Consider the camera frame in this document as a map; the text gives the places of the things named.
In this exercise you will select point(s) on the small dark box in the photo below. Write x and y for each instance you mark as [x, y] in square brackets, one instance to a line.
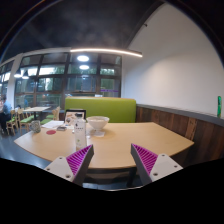
[61, 128]

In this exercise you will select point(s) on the black pendant lamp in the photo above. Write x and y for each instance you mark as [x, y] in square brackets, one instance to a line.
[25, 76]
[17, 75]

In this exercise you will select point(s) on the wooden green-cushioned chairs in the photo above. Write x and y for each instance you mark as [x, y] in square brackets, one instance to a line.
[25, 120]

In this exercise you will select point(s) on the white paper sheets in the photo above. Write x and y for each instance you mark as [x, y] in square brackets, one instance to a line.
[51, 124]

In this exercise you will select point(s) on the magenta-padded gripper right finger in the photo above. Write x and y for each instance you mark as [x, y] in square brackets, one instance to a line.
[146, 160]

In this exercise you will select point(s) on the light wooden dining table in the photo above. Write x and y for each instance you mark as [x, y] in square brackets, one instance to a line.
[36, 109]

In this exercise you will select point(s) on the white ceramic bowl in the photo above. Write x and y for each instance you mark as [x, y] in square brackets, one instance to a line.
[97, 122]

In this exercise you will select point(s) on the long curved linear lamp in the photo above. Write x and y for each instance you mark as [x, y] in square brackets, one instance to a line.
[106, 51]

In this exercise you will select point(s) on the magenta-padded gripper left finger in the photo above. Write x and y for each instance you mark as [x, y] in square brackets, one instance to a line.
[78, 160]

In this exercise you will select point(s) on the green upholstered bench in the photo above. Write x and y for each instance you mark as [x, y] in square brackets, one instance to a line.
[106, 109]

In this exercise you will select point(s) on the green bottle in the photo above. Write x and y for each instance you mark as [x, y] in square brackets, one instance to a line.
[219, 106]

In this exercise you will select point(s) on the round ceiling light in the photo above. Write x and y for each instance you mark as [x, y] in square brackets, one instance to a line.
[83, 58]

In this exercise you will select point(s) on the clear black-capped drink bottle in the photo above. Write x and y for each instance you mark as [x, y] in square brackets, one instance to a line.
[80, 133]

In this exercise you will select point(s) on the large dark-framed window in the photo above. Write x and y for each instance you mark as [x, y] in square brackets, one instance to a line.
[68, 76]

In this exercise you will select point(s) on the person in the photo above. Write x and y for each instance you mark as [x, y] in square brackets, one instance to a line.
[4, 111]

